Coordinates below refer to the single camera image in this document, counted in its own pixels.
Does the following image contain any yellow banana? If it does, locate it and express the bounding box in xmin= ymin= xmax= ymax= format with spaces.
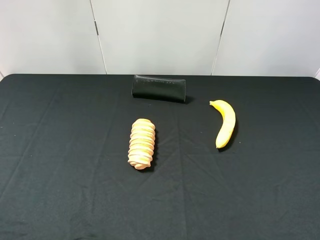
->
xmin=209 ymin=100 xmax=236 ymax=149

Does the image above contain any twisted orange bread roll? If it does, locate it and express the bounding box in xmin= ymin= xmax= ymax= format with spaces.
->
xmin=127 ymin=118 xmax=156 ymax=170

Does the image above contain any black leather case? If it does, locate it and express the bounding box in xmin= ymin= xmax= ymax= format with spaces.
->
xmin=131 ymin=75 xmax=186 ymax=103

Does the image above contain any black tablecloth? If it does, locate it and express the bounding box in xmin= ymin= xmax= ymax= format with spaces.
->
xmin=0 ymin=74 xmax=320 ymax=240

